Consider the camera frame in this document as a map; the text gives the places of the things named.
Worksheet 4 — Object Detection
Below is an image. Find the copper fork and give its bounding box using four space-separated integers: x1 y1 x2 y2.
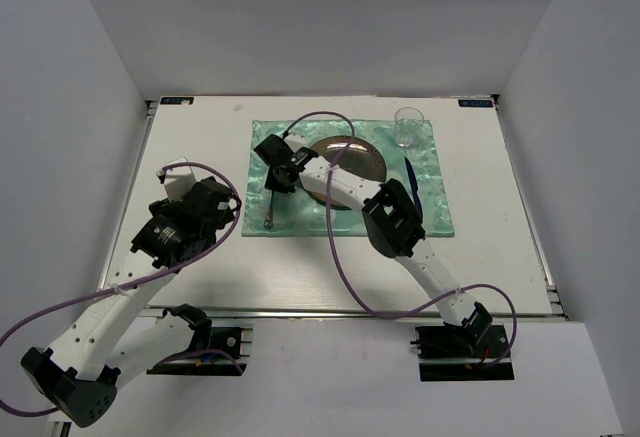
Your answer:
263 191 276 230

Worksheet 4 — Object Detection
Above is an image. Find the green satin placemat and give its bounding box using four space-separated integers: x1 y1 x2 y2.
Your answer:
242 120 455 237

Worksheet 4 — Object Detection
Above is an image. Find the brown speckled ceramic plate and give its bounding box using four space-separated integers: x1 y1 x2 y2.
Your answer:
311 135 387 210

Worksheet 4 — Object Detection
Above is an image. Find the blue handled knife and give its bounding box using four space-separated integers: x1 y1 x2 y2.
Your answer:
404 157 424 222

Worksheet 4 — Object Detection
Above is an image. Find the clear drinking glass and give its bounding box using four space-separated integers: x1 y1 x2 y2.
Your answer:
394 107 425 148

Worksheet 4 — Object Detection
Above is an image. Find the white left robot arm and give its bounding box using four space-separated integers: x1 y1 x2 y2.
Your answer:
21 177 239 428

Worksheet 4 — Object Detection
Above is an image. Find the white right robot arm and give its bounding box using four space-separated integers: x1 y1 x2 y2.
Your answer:
254 134 492 356

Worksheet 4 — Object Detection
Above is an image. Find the left blue table sticker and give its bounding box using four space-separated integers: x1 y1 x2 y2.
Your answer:
159 96 194 106

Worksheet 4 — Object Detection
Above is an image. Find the blue table sticker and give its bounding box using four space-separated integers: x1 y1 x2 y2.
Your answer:
159 96 194 106
458 99 494 108

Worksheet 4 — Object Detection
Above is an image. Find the right blue table sticker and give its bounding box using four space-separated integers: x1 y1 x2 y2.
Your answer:
458 99 494 108

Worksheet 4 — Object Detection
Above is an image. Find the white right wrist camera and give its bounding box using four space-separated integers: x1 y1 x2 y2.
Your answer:
282 131 308 153

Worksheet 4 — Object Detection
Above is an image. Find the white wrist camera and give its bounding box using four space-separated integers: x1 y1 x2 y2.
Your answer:
282 131 308 153
156 166 197 202

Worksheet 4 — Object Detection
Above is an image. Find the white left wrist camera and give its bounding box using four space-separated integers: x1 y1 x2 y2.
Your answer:
156 166 197 202

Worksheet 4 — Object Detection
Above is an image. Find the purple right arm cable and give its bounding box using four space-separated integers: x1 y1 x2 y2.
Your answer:
284 109 517 368

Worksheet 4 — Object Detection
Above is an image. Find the aluminium table edge rail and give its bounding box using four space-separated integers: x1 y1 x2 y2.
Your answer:
140 307 567 321

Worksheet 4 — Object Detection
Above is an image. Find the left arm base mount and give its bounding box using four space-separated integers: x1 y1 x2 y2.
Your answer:
146 326 253 377

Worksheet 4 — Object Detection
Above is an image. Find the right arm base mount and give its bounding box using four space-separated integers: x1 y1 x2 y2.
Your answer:
410 325 515 382

